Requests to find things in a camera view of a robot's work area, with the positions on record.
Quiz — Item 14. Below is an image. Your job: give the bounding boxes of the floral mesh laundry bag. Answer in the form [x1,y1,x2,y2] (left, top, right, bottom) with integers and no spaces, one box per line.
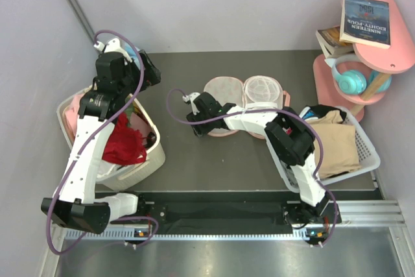
[202,75,292,139]

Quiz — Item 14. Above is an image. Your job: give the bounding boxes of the red lace bra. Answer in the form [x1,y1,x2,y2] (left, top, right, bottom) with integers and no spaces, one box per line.
[102,113,147,166]

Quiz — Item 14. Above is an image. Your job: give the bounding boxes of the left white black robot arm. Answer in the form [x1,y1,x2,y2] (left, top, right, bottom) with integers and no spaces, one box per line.
[41,51,165,234]

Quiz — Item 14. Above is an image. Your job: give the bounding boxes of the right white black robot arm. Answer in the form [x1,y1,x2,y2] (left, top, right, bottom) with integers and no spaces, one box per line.
[182,92,329,229]

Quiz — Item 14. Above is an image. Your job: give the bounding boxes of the cream laundry basket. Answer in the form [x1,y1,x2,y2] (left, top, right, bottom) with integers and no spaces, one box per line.
[56,95,165,191]

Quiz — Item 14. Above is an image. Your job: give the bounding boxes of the blue headphones on table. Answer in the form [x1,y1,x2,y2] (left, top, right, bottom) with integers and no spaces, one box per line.
[124,43,140,67]

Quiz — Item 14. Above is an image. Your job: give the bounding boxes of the pink garment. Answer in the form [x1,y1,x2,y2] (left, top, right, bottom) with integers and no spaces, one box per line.
[64,93,84,140]

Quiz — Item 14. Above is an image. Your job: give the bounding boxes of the white garment in basket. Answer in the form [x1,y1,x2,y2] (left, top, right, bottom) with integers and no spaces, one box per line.
[97,160,119,180]

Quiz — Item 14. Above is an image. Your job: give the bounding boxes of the black garment in basket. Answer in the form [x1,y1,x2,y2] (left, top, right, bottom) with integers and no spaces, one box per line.
[300,104,347,125]

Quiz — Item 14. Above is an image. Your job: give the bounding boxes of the stacked paperback books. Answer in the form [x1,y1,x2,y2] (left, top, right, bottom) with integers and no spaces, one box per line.
[315,26,354,58]

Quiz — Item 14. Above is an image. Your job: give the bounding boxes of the beige folded garment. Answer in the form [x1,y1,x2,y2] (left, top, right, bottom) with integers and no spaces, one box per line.
[310,123,361,180]

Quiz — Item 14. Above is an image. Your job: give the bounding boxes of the teal headphones on shelf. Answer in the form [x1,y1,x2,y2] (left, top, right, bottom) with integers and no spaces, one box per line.
[324,54,380,95]

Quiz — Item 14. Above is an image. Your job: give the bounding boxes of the white perforated plastic basket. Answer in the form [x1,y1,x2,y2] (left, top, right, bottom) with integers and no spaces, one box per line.
[264,105,382,193]

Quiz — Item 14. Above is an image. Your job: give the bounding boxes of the Nineteen Eighty-Four book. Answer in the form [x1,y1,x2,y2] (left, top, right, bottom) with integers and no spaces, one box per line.
[339,0,391,49]

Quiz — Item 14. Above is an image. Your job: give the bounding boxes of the pink tiered shelf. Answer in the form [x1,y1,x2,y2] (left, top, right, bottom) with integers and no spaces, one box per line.
[313,0,414,121]

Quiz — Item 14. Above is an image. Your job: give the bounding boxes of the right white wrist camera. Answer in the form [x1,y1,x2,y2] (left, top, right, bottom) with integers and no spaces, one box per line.
[182,92,200,115]

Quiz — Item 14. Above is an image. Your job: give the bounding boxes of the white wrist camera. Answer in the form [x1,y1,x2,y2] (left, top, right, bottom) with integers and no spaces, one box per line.
[93,38,133,63]
[182,92,200,115]

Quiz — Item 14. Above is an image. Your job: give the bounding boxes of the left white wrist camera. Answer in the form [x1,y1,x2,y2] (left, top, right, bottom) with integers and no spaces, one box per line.
[93,38,133,63]

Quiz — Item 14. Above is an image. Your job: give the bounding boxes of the aluminium rail frame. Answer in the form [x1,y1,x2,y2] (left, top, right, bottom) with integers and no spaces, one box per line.
[40,168,415,277]

